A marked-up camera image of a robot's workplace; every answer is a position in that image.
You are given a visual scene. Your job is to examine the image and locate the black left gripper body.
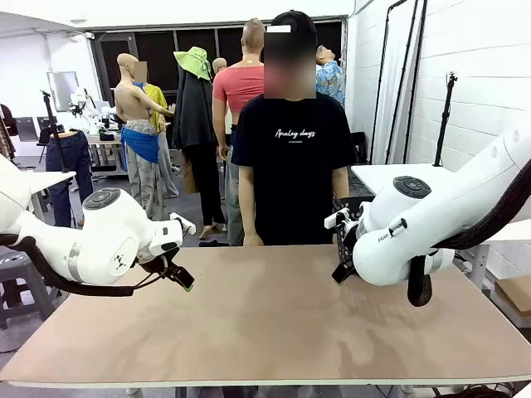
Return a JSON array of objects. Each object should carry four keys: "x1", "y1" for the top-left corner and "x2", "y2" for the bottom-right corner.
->
[{"x1": 136, "y1": 250, "x2": 182, "y2": 281}]

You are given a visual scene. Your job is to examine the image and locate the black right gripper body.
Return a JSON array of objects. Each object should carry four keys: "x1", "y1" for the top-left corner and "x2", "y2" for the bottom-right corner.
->
[{"x1": 347, "y1": 218, "x2": 363, "y2": 267}]

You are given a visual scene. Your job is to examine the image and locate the black perforated plastic basket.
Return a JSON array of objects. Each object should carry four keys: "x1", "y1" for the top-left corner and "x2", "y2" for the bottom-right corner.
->
[{"x1": 333, "y1": 195, "x2": 377, "y2": 270}]

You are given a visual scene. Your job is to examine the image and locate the person's right forearm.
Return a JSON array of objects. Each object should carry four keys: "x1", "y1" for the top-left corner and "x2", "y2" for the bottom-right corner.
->
[{"x1": 239, "y1": 190, "x2": 261, "y2": 236}]

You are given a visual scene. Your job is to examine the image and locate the black office chair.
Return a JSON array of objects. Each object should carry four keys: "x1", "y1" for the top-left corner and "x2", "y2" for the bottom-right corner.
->
[{"x1": 350, "y1": 131, "x2": 368, "y2": 165}]

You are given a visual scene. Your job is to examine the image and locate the person in black T-shirt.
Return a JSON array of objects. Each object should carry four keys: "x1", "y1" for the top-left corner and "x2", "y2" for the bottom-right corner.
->
[{"x1": 222, "y1": 11, "x2": 358, "y2": 398}]

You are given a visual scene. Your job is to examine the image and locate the grey plastic stool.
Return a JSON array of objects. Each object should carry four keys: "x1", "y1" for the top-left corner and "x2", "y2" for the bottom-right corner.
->
[{"x1": 0, "y1": 248, "x2": 61, "y2": 331}]

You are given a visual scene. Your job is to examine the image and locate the small white table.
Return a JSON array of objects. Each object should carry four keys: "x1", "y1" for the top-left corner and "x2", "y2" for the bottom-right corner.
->
[{"x1": 24, "y1": 169, "x2": 78, "y2": 216}]

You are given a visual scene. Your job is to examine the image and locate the mannequin in black coat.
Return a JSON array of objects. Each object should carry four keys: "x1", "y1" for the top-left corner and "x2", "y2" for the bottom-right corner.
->
[{"x1": 171, "y1": 61, "x2": 228, "y2": 240}]

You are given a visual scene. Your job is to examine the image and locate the black tripod with ball head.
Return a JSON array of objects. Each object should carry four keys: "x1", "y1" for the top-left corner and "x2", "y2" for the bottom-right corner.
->
[{"x1": 432, "y1": 71, "x2": 460, "y2": 167}]

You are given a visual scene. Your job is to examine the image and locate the half mannequin in dark jeans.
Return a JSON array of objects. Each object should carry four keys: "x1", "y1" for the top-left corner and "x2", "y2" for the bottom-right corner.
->
[{"x1": 44, "y1": 128, "x2": 95, "y2": 228}]

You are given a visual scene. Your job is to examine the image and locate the mannequin in floral blue shirt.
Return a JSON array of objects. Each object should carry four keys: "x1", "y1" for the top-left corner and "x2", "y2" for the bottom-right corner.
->
[{"x1": 314, "y1": 44, "x2": 347, "y2": 109}]

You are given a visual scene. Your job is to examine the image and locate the bare-chested mannequin blue wrap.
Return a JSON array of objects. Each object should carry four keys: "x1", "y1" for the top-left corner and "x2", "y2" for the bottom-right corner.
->
[{"x1": 114, "y1": 52, "x2": 178, "y2": 221}]

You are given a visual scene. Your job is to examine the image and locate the mannequin in yellow shirt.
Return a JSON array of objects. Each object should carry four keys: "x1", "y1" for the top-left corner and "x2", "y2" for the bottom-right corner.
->
[{"x1": 143, "y1": 81, "x2": 180, "y2": 200}]

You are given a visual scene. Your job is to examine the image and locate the white background lab robot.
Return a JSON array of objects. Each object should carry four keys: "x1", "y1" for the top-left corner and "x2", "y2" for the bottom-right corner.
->
[{"x1": 69, "y1": 92, "x2": 119, "y2": 134}]

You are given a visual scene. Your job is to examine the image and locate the brown cardboard box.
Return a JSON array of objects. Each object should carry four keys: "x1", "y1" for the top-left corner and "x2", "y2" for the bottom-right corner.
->
[{"x1": 493, "y1": 274, "x2": 531, "y2": 319}]

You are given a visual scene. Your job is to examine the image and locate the black tripod with clamp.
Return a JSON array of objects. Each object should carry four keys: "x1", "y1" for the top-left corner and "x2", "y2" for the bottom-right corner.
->
[{"x1": 39, "y1": 89, "x2": 71, "y2": 173}]

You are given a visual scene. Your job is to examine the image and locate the black chair back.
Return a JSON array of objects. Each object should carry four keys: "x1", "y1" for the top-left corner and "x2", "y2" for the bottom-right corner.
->
[
  {"x1": 14, "y1": 116, "x2": 37, "y2": 143},
  {"x1": 36, "y1": 116, "x2": 57, "y2": 144}
]

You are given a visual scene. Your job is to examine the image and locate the mannequin in red crop top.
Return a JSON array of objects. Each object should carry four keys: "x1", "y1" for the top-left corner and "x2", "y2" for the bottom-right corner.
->
[{"x1": 211, "y1": 17, "x2": 266, "y2": 246}]

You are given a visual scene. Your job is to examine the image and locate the white framed monitor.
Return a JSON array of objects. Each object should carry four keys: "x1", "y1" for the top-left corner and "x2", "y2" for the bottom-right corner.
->
[{"x1": 46, "y1": 70, "x2": 80, "y2": 113}]

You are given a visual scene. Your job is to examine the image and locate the green floppy hat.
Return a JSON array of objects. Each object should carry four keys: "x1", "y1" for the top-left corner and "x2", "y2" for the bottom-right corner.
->
[{"x1": 173, "y1": 46, "x2": 213, "y2": 82}]

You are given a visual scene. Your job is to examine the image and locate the hanging clothes rack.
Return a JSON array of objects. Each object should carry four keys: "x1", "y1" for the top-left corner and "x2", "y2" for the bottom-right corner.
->
[{"x1": 0, "y1": 103, "x2": 18, "y2": 161}]

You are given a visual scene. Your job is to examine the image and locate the black cap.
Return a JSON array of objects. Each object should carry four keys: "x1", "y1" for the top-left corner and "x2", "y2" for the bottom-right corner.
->
[{"x1": 271, "y1": 10, "x2": 319, "y2": 35}]

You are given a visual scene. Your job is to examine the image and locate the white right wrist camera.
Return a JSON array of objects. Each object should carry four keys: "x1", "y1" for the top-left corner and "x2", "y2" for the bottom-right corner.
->
[{"x1": 324, "y1": 208, "x2": 350, "y2": 230}]

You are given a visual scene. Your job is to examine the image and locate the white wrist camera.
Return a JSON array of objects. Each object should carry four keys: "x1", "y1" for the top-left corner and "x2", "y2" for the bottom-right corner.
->
[
  {"x1": 324, "y1": 208, "x2": 350, "y2": 230},
  {"x1": 168, "y1": 212, "x2": 197, "y2": 235}
]

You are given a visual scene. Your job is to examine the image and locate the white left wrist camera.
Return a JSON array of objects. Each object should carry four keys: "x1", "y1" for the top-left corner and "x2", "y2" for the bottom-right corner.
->
[{"x1": 168, "y1": 212, "x2": 197, "y2": 235}]

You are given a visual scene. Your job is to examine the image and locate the black sleeved right arm cable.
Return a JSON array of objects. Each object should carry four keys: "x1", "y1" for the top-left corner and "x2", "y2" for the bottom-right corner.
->
[{"x1": 406, "y1": 159, "x2": 531, "y2": 308}]

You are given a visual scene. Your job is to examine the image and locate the black sleeved arm cable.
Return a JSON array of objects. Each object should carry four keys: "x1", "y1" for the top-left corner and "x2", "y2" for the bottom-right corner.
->
[
  {"x1": 406, "y1": 159, "x2": 531, "y2": 308},
  {"x1": 0, "y1": 234, "x2": 136, "y2": 298}
]

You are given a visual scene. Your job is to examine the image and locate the black sleeved left arm cable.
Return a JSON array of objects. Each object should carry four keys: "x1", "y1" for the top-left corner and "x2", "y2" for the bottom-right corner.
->
[{"x1": 0, "y1": 234, "x2": 136, "y2": 298}]

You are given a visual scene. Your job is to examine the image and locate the black wall pipe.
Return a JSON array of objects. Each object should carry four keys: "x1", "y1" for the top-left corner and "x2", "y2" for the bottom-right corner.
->
[
  {"x1": 370, "y1": 0, "x2": 410, "y2": 165},
  {"x1": 384, "y1": 0, "x2": 429, "y2": 165}
]

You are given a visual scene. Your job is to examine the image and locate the black cable bundle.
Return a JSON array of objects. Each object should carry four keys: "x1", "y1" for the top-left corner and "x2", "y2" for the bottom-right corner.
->
[{"x1": 431, "y1": 383, "x2": 524, "y2": 398}]

